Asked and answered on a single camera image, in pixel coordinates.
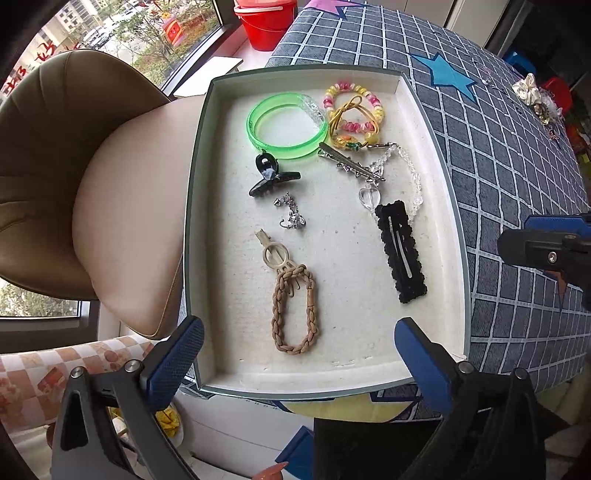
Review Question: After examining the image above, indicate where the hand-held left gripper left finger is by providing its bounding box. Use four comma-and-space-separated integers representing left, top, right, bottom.
50, 315, 206, 480

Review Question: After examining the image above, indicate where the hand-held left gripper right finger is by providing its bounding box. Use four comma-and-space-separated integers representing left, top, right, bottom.
394, 316, 548, 480

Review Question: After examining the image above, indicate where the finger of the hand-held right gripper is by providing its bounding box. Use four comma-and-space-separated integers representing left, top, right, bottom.
498, 228, 591, 280
524, 213, 591, 230

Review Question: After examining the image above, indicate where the white shallow cardboard box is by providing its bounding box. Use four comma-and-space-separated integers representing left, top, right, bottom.
182, 65, 472, 400

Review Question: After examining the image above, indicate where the brown braided hair tie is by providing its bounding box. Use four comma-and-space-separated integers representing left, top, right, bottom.
270, 263, 319, 355

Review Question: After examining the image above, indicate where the black scalloped snap hair clip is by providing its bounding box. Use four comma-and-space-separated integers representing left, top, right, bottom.
374, 199, 428, 304

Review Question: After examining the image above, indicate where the beige plastic hair clip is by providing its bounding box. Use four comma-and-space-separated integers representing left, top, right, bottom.
255, 230, 294, 271

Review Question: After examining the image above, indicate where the clear bead heart bracelet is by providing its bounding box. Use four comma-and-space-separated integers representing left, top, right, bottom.
358, 143, 426, 217

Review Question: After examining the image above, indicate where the silver charm earring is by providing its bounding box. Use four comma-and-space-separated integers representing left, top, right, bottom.
274, 191, 306, 230

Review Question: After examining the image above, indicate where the black claw hair clip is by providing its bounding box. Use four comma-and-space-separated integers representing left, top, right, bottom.
248, 152, 302, 199

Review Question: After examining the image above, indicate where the silver alligator hair clip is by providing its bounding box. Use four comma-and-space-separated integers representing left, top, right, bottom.
318, 142, 386, 182

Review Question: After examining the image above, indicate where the yellow sunflower hair tie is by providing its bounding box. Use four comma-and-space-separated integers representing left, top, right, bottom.
328, 95, 382, 151

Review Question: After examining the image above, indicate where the yellow object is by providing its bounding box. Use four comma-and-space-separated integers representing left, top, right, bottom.
157, 404, 183, 439

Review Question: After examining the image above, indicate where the grey checked star tablecloth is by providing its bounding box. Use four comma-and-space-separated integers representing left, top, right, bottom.
178, 0, 591, 416

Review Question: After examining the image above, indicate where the red plastic stool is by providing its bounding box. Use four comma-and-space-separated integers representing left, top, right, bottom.
540, 78, 573, 112

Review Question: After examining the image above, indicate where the white fabric flower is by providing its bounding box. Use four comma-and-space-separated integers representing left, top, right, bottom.
512, 73, 550, 104

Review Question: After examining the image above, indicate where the orange checked cushion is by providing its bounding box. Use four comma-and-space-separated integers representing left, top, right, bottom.
0, 335, 158, 444

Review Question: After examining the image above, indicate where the blue plastic stool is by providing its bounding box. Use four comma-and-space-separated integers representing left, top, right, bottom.
503, 51, 536, 75

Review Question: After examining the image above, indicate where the green translucent bangle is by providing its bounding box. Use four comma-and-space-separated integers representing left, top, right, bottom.
246, 92, 329, 161

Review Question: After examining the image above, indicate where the brown padded chair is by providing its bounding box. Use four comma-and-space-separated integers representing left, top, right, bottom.
0, 50, 206, 342

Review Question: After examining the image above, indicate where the red plastic bucket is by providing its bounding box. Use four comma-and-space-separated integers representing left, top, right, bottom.
233, 0, 298, 51

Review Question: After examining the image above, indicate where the pink yellow spiral hair tie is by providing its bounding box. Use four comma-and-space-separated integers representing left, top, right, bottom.
323, 82, 385, 134

